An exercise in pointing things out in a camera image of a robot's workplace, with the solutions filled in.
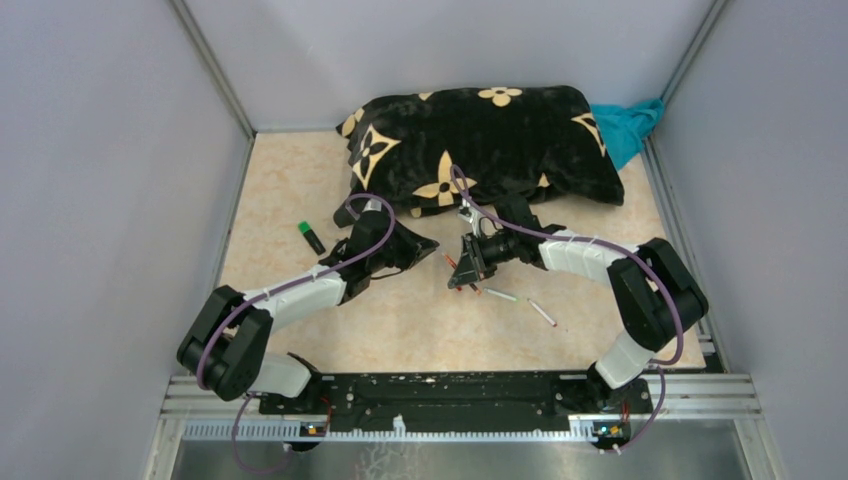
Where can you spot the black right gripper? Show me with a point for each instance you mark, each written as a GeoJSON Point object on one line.
{"type": "Point", "coordinates": [465, 272]}

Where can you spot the black marker with green tip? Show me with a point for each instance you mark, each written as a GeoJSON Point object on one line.
{"type": "Point", "coordinates": [311, 238]}

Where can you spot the teal cloth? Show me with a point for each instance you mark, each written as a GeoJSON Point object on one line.
{"type": "Point", "coordinates": [624, 129]}

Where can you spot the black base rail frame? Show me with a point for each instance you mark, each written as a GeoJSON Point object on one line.
{"type": "Point", "coordinates": [476, 407]}

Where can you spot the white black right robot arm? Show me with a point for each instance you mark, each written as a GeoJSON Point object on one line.
{"type": "Point", "coordinates": [657, 297]}

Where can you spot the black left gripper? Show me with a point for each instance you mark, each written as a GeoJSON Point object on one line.
{"type": "Point", "coordinates": [403, 243]}

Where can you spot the white pen with green tip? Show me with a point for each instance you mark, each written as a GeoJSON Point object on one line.
{"type": "Point", "coordinates": [500, 294]}

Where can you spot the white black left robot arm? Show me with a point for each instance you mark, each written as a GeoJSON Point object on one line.
{"type": "Point", "coordinates": [226, 346]}

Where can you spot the black pillow with beige flowers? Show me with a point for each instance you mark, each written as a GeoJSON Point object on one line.
{"type": "Point", "coordinates": [538, 142]}

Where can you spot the white marker with red tip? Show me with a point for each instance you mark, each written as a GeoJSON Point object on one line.
{"type": "Point", "coordinates": [546, 316]}

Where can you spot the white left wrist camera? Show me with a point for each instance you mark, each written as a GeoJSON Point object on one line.
{"type": "Point", "coordinates": [372, 206]}

